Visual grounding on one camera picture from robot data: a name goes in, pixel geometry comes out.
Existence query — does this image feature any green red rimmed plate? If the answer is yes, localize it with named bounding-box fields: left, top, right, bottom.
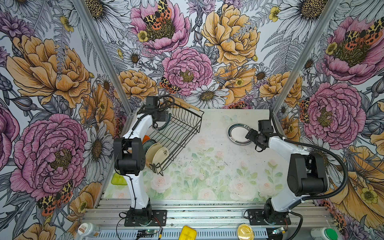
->
left=227, top=123, right=252, bottom=146
left=153, top=113, right=172, bottom=131

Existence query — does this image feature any aluminium corner post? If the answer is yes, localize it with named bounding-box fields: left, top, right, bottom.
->
left=74, top=1, right=132, bottom=117
left=271, top=1, right=341, bottom=115

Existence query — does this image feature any black wire dish rack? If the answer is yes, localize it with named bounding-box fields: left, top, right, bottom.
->
left=136, top=95, right=204, bottom=175

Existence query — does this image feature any orange plate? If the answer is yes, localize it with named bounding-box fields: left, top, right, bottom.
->
left=142, top=135, right=150, bottom=144

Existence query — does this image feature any cream bowl plate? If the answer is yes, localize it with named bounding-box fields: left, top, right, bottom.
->
left=152, top=147, right=170, bottom=167

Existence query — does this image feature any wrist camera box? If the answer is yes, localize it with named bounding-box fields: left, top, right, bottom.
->
left=258, top=120, right=274, bottom=134
left=146, top=96, right=159, bottom=111

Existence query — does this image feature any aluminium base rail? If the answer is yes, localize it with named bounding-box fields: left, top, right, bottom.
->
left=82, top=199, right=335, bottom=240

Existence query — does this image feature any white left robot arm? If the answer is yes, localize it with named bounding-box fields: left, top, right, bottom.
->
left=114, top=110, right=171, bottom=227

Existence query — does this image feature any aluminium left corner post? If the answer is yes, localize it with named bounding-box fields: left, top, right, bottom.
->
left=74, top=1, right=132, bottom=117

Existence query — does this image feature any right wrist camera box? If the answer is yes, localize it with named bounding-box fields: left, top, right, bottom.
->
left=258, top=120, right=274, bottom=134

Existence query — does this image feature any round yellow lid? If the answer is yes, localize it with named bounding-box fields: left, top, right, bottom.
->
left=237, top=224, right=255, bottom=240

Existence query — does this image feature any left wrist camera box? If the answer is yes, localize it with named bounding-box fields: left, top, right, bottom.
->
left=146, top=96, right=159, bottom=111

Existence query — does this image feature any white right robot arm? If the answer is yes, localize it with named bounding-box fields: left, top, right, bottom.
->
left=246, top=129, right=329, bottom=224

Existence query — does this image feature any green white button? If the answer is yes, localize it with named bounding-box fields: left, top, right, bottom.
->
left=310, top=228, right=339, bottom=240

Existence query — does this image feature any yellow plastic block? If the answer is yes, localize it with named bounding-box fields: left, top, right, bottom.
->
left=179, top=226, right=197, bottom=240

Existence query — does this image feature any aluminium right corner post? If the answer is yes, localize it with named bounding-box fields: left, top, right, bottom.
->
left=271, top=1, right=341, bottom=115

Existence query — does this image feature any white bottle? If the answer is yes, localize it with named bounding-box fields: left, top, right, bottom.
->
left=78, top=223, right=102, bottom=237

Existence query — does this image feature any teal patterned plate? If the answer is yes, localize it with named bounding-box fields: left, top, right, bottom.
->
left=143, top=139, right=157, bottom=153

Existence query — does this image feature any black corrugated cable conduit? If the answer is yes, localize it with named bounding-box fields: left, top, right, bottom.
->
left=268, top=107, right=349, bottom=202

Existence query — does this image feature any green translucent square dish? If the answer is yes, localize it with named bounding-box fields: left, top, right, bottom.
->
left=111, top=173, right=127, bottom=186

